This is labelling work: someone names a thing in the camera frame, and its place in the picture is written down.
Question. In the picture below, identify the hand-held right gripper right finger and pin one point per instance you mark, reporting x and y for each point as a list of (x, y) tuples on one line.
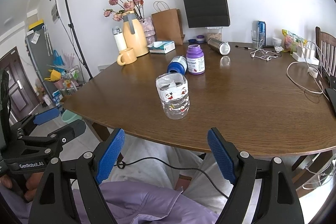
[(220, 158)]

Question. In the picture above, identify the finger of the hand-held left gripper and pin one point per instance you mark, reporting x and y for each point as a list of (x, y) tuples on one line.
[(46, 115), (77, 128)]

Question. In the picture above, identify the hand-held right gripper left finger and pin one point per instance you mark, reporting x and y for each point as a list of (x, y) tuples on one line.
[(110, 158)]

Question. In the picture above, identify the clear printed cup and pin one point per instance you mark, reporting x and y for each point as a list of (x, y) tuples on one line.
[(173, 100)]

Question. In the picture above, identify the person's left hand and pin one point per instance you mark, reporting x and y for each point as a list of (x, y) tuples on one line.
[(32, 186)]

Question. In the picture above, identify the green bucket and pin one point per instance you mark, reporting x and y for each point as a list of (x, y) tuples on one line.
[(68, 117)]

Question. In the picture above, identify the dark wooden door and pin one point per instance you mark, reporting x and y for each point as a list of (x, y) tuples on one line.
[(17, 87)]

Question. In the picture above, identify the yellow watering can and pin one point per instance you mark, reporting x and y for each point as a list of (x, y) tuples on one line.
[(53, 75)]

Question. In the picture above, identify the cluttered storage cart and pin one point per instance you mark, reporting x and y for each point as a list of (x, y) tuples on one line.
[(69, 81)]

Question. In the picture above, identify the blue bag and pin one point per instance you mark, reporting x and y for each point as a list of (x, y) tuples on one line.
[(58, 58)]

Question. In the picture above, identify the grey refrigerator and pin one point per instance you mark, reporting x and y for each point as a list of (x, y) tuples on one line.
[(38, 56)]

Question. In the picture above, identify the purple jacket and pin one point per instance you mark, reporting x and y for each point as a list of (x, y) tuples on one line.
[(147, 205)]

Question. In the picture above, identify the yellow mug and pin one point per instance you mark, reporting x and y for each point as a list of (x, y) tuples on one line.
[(127, 56)]

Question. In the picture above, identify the black light stand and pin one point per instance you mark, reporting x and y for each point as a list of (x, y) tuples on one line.
[(72, 29)]

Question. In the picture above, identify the white thermos bottle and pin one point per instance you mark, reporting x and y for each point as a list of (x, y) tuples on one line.
[(119, 40)]

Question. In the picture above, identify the purple pill bottle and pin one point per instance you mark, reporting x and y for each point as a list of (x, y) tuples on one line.
[(195, 61)]

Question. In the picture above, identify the blue pill bottle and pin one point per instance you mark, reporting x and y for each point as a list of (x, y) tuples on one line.
[(177, 65)]

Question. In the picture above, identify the yellow thermos jug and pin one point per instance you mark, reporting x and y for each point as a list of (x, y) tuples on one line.
[(135, 37)]

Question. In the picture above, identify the steel thermos flask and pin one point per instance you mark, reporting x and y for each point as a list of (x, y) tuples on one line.
[(218, 45)]

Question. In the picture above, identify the white earphones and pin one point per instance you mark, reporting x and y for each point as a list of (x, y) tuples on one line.
[(258, 52)]

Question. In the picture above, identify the tissue box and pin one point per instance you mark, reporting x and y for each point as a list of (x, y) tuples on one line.
[(161, 47)]

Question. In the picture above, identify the pink vase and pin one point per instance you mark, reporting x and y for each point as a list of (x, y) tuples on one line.
[(149, 29)]

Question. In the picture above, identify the drinking glass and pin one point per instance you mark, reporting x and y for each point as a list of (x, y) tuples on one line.
[(254, 40)]

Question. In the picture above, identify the clear oat container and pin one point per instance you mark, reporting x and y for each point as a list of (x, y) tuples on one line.
[(214, 35)]

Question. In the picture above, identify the black flat case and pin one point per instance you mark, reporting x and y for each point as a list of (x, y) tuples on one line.
[(331, 100)]

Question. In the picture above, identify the small white tub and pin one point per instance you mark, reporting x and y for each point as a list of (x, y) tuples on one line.
[(276, 42)]

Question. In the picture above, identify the pink flower bouquet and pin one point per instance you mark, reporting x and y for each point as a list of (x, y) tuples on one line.
[(127, 5)]

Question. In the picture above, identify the white power strip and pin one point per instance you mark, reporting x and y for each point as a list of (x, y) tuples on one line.
[(305, 54)]

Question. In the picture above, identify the brown paper bag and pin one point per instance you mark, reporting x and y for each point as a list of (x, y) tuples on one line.
[(166, 27)]

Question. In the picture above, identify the blue drink can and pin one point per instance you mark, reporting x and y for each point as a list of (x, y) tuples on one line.
[(261, 29)]

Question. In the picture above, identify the colourful snack bag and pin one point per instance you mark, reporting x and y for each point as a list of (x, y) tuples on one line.
[(290, 41)]

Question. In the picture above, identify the wooden chair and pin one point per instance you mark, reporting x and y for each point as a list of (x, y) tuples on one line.
[(328, 48)]

